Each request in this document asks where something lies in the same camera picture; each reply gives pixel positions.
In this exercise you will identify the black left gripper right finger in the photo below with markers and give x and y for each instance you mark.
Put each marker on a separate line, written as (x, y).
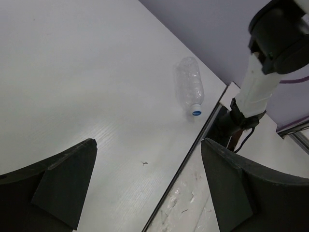
(250, 197)

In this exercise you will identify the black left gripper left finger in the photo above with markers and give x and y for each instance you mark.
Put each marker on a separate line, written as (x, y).
(48, 196)

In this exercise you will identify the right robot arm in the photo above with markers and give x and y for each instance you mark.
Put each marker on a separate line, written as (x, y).
(279, 45)

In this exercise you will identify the clear bottle blue cap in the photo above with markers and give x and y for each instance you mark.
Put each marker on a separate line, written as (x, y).
(189, 87)

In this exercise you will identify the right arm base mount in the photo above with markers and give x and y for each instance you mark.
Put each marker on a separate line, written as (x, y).
(228, 126)

